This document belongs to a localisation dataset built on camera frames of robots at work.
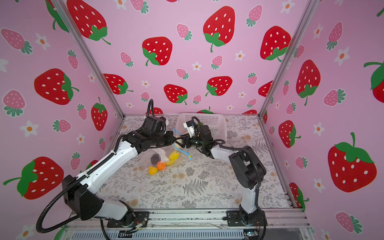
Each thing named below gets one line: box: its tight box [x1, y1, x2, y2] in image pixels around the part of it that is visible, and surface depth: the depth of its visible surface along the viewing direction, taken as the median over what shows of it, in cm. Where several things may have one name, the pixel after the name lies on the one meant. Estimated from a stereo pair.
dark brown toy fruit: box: [150, 153, 161, 165], surface depth 95 cm
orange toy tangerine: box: [156, 160, 167, 171], surface depth 91 cm
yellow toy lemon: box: [148, 166, 159, 176], surface depth 90 cm
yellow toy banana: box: [166, 150, 180, 166], surface depth 90 cm
